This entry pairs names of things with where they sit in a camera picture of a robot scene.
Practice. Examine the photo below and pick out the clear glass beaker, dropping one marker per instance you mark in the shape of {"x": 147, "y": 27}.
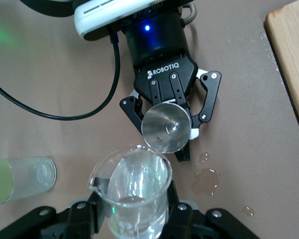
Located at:
{"x": 139, "y": 174}

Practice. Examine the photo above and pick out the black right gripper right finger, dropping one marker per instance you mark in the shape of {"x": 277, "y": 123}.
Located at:
{"x": 214, "y": 224}

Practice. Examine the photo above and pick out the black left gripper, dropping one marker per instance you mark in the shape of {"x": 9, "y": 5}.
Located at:
{"x": 159, "y": 49}

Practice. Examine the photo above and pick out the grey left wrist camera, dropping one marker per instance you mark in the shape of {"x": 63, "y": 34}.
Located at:
{"x": 102, "y": 17}

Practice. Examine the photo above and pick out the green sleeved glass bottle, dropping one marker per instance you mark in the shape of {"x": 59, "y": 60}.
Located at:
{"x": 27, "y": 176}

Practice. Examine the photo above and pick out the wooden cutting board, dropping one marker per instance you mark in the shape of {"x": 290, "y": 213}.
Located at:
{"x": 294, "y": 49}

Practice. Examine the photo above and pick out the spilled liquid puddle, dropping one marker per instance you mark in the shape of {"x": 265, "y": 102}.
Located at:
{"x": 205, "y": 183}

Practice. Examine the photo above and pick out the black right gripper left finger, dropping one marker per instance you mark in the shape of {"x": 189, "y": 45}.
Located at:
{"x": 52, "y": 224}

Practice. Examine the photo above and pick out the steel double jigger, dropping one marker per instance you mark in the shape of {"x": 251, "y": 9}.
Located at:
{"x": 164, "y": 127}

